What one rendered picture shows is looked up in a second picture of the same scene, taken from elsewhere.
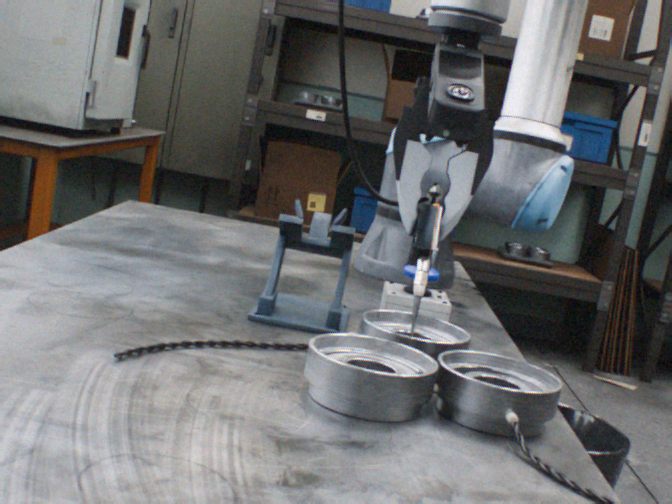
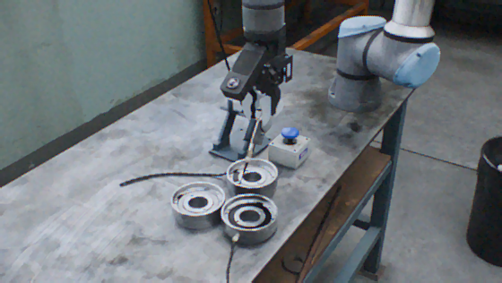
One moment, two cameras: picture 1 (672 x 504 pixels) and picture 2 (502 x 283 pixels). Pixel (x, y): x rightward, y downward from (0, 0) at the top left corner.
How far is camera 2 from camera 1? 70 cm
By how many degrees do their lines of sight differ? 39
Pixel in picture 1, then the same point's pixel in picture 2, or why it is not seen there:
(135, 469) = (69, 250)
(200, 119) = not seen: outside the picture
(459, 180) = (264, 108)
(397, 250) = (340, 91)
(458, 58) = (248, 55)
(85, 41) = not seen: outside the picture
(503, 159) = (385, 48)
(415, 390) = (199, 220)
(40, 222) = not seen: hidden behind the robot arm
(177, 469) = (82, 251)
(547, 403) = (254, 234)
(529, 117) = (401, 22)
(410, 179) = (246, 106)
